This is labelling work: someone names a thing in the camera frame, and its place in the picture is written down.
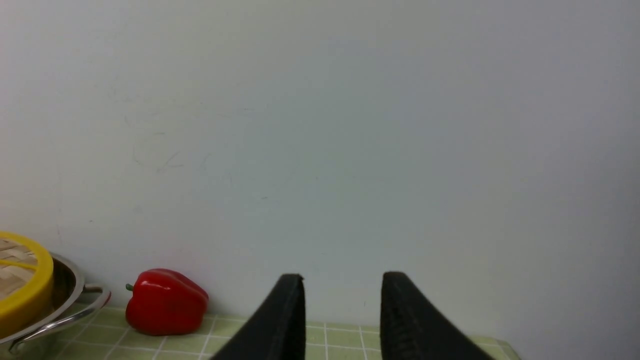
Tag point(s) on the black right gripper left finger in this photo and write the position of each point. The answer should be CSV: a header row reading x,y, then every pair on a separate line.
x,y
277,330

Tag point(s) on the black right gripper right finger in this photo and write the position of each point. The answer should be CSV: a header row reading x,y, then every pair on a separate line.
x,y
412,328

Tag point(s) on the woven bamboo steamer lid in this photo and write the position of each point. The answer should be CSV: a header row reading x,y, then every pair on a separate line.
x,y
26,283

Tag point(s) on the red bell pepper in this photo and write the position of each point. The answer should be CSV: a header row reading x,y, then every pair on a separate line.
x,y
165,303

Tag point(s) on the green checked tablecloth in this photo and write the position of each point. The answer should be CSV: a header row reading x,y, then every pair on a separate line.
x,y
107,336

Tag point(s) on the stainless steel two-handled pot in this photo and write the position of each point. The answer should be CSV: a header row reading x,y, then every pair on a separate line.
x,y
72,302

